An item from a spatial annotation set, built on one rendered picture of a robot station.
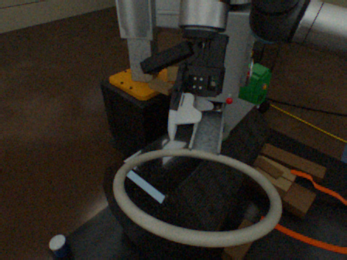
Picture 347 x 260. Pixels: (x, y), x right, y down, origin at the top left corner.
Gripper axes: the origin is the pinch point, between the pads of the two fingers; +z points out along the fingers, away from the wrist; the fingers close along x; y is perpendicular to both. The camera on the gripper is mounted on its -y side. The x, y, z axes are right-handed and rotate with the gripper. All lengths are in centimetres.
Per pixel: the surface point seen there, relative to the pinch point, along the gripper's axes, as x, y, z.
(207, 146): 46, -1, 20
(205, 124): 60, -5, 15
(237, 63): 63, 4, -15
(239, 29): 57, 3, -28
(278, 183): 143, 45, 75
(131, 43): 124, -83, -21
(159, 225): -6.6, -0.4, 19.9
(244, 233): -1.0, 17.0, 19.9
